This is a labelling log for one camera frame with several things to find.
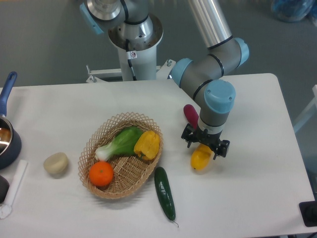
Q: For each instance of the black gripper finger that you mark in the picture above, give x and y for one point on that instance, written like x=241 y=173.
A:
x=220 y=148
x=189 y=135

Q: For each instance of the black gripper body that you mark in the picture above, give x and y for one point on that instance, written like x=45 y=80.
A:
x=210 y=140

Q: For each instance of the yellow mango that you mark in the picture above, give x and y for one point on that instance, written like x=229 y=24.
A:
x=201 y=157

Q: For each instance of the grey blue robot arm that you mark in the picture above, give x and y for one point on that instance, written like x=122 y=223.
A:
x=202 y=81

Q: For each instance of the purple sweet potato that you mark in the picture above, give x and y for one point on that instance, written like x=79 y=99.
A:
x=191 y=115

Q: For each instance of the yellow bell pepper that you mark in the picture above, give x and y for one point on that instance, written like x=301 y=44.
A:
x=147 y=146

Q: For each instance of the dark green cucumber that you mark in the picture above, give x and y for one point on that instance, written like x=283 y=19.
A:
x=164 y=194

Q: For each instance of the green bok choy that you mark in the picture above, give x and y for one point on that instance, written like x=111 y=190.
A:
x=122 y=144

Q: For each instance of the woven wicker basket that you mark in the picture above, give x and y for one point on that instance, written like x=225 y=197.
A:
x=130 y=172

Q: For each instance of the orange tangerine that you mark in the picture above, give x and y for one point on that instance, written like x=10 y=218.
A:
x=101 y=174

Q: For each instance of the black device at edge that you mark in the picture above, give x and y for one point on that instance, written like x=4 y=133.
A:
x=309 y=213

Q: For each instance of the blue plastic bag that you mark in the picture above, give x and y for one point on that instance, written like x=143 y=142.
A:
x=291 y=10

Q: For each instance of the dark blue saucepan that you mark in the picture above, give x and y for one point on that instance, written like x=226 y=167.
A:
x=10 y=141

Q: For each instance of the dark round object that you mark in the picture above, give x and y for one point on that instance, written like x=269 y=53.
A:
x=4 y=187

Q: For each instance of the white rolled cloth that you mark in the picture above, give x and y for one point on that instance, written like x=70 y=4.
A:
x=6 y=207

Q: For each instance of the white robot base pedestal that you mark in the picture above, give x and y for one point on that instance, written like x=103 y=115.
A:
x=136 y=46

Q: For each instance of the white metal frame right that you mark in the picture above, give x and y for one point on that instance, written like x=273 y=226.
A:
x=306 y=113

